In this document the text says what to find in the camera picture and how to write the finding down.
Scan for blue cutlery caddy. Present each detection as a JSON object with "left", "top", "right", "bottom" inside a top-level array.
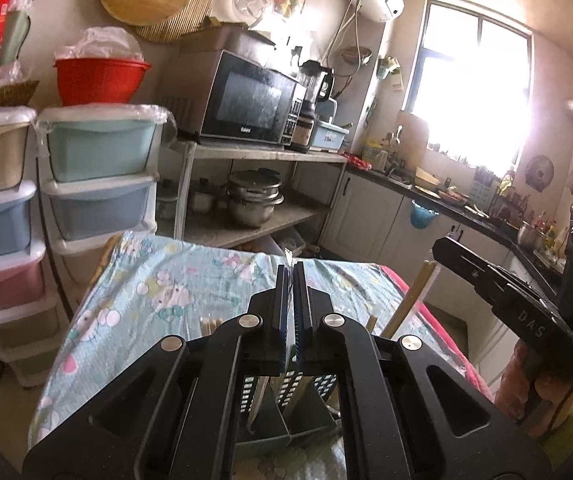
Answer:
[{"left": 471, "top": 167, "right": 498, "bottom": 211}]

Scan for hanging metal strainer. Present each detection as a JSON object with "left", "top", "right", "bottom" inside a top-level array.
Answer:
[{"left": 339, "top": 46, "right": 372, "bottom": 67}]

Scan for green plastic utensil holder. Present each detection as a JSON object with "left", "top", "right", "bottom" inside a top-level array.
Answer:
[{"left": 234, "top": 355, "right": 342, "bottom": 463}]

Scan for wicker basket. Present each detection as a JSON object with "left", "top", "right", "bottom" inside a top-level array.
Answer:
[{"left": 0, "top": 80, "right": 41, "bottom": 116}]

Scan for yellow bottle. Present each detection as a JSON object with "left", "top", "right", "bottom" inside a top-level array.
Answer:
[{"left": 364, "top": 142, "right": 390, "bottom": 171}]

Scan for round woven mat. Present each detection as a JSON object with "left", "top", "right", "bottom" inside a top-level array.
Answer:
[{"left": 131, "top": 0, "right": 216, "bottom": 44}]

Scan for blue hanging bin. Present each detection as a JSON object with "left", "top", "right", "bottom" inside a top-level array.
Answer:
[{"left": 411, "top": 200, "right": 441, "bottom": 230}]

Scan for small pot with black knob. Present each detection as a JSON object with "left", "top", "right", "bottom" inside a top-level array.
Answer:
[{"left": 189, "top": 177, "right": 217, "bottom": 213}]

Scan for round wall fan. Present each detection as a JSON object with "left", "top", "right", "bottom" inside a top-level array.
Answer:
[{"left": 524, "top": 155, "right": 555, "bottom": 193}]

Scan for red pink blanket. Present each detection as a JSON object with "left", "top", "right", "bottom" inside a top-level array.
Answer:
[{"left": 381, "top": 265, "right": 492, "bottom": 403}]

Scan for clear plastic food cover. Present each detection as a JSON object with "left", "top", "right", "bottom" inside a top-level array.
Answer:
[{"left": 231, "top": 0, "right": 280, "bottom": 27}]

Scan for black blender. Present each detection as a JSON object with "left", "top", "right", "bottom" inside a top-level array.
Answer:
[{"left": 291, "top": 60, "right": 336, "bottom": 153}]

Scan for pastel drawer tower with wrap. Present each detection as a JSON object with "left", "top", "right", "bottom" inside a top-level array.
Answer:
[{"left": 36, "top": 104, "right": 168, "bottom": 288}]

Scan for metal shelf rack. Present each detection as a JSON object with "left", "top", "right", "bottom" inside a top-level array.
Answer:
[{"left": 169, "top": 137, "right": 350, "bottom": 252}]

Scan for black microwave oven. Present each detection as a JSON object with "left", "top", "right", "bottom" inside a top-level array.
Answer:
[{"left": 199, "top": 49, "right": 307, "bottom": 147}]

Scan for plastic wrapped white bowls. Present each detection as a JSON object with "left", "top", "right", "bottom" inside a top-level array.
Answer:
[{"left": 55, "top": 26, "right": 144, "bottom": 61}]

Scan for large steel bowl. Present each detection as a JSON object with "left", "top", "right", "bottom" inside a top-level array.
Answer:
[{"left": 226, "top": 195, "right": 284, "bottom": 228}]

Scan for cartoon printed blue blanket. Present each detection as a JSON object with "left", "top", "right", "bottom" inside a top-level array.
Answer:
[{"left": 29, "top": 231, "right": 420, "bottom": 480}]

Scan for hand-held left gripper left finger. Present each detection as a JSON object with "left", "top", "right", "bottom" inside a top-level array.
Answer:
[{"left": 21, "top": 262, "right": 292, "bottom": 480}]

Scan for steel pot with lid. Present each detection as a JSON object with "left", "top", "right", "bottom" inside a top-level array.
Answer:
[{"left": 227, "top": 170, "right": 283, "bottom": 202}]

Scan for clear plastic packet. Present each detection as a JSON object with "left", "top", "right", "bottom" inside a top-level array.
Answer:
[{"left": 281, "top": 247, "right": 297, "bottom": 283}]

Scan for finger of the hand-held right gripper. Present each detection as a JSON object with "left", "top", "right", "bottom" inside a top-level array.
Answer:
[{"left": 431, "top": 236, "right": 523, "bottom": 307}]

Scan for pale cutting board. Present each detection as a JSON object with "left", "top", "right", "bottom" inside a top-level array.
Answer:
[{"left": 399, "top": 110, "right": 430, "bottom": 161}]

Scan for small steel pot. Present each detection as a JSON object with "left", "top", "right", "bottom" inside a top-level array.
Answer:
[{"left": 158, "top": 180, "right": 180, "bottom": 221}]

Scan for green wall holder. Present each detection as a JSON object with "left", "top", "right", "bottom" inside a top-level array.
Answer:
[{"left": 377, "top": 55, "right": 402, "bottom": 81}]

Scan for red plastic basin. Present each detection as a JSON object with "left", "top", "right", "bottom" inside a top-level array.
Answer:
[{"left": 54, "top": 57, "right": 151, "bottom": 107}]

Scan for white kitchen cabinet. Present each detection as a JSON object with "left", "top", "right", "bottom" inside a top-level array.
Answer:
[{"left": 324, "top": 167, "right": 565, "bottom": 291}]

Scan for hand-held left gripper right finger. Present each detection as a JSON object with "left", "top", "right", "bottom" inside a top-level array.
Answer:
[{"left": 294, "top": 260, "right": 550, "bottom": 480}]

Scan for steel pot on counter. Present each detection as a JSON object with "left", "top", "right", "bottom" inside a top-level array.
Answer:
[{"left": 517, "top": 220, "right": 547, "bottom": 252}]

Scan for person's right hand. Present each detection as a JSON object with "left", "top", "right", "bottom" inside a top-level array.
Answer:
[{"left": 495, "top": 342, "right": 573, "bottom": 436}]

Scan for window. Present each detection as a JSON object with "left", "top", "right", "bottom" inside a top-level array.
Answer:
[{"left": 407, "top": 0, "right": 535, "bottom": 167}]

